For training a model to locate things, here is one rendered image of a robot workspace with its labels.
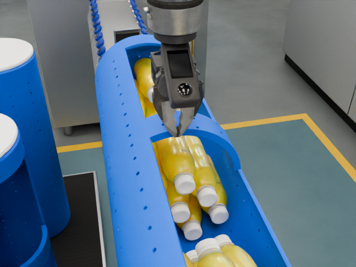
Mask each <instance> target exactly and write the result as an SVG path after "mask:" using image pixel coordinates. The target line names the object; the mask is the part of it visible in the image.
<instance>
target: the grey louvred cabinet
mask: <svg viewBox="0 0 356 267"><path fill-rule="evenodd" d="M282 50H283V52H284V53H285V58H284V60H285V61H286V62H287V63H288V64H289V65H290V66H291V67H292V68H293V69H294V70H295V71H296V72H297V73H298V74H299V75H300V76H301V77H302V79H303V80H304V81H305V82H306V83H307V84H308V85H309V86H310V87H311V88H312V89H313V90H314V91H315V92H316V93H317V94H318V95H319V96H320V97H321V98H322V99H323V100H324V101H325V102H326V103H327V104H328V105H329V106H330V107H331V108H332V109H333V110H334V111H335V112H336V113H337V114H338V115H339V116H340V117H341V118H342V120H343V121H344V122H345V123H346V124H347V125H348V126H349V127H350V128H351V129H352V130H353V131H354V132H355V133H356V0H290V3H289V9H288V16H287V22H286V29H285V33H284V40H283V46H282Z"/></svg>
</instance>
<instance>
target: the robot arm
mask: <svg viewBox="0 0 356 267"><path fill-rule="evenodd" d="M147 5H148V7H144V8H143V13H145V14H147V24H148V27H149V28H150V29H151V30H152V31H153V32H154V38H155V39H156V40H157V41H159V42H161V47H160V49H159V51H154V52H150V59H151V71H152V80H153V82H154V84H155V85H153V86H152V87H153V93H152V101H153V105H154V108H155V110H156V112H157V114H158V115H159V117H160V119H161V120H162V122H163V124H164V126H165V127H166V129H167V131H168V132H169V133H170V134H171V135H172V136H173V137H175V138H176V137H181V136H182V135H183V133H184V132H185V131H186V130H187V128H188V127H189V125H190V124H191V122H192V120H193V118H194V117H195V116H196V114H197V112H198V110H199V108H200V106H201V103H202V100H203V89H202V86H203V82H202V80H199V79H198V76H199V75H200V72H199V71H198V70H197V69H196V64H197V63H196V61H195V60H194V58H193V56H192V55H191V50H190V45H189V42H190V41H192V40H194V39H195V38H196V36H197V31H199V30H200V29H201V28H202V26H203V0H147ZM157 54H158V55H157ZM179 108H180V109H181V114H180V116H179V120H180V123H179V125H178V127H176V120H175V117H174V115H175V112H176V109H179Z"/></svg>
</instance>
